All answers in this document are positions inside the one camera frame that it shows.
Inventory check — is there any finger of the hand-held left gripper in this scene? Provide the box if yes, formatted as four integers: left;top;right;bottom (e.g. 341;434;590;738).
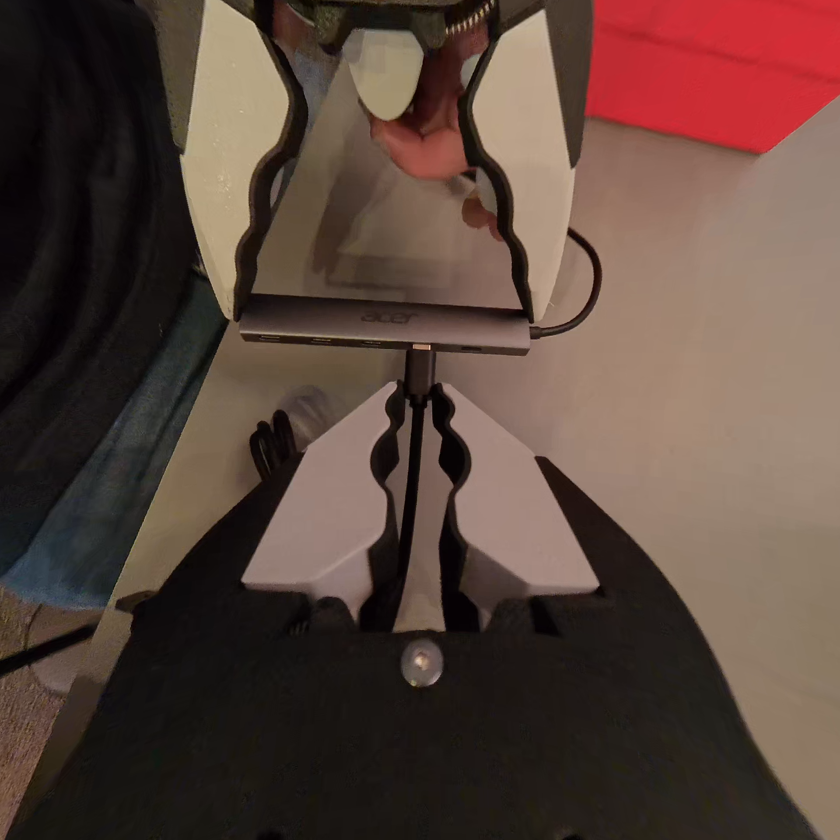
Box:
182;0;319;320
457;14;580;322

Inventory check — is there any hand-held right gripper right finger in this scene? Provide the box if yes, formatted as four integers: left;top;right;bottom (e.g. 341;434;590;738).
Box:
434;381;601;618

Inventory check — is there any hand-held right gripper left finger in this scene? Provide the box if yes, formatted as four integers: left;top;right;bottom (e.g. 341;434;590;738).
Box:
243;381;405;628

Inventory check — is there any red plastic bin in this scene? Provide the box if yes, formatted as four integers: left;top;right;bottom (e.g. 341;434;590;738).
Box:
584;0;840;156

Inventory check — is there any black hub cable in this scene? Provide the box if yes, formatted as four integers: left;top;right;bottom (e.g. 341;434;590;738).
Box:
532;226;602;340

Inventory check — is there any black usb-c cable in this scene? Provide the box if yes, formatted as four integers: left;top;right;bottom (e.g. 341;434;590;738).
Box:
250;344;438;620

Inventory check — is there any grey usb hub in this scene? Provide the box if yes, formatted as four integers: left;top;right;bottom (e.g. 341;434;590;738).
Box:
239;296;534;358

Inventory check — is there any person's jeans leg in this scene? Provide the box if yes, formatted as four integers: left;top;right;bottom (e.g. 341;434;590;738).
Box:
0;279;227;611

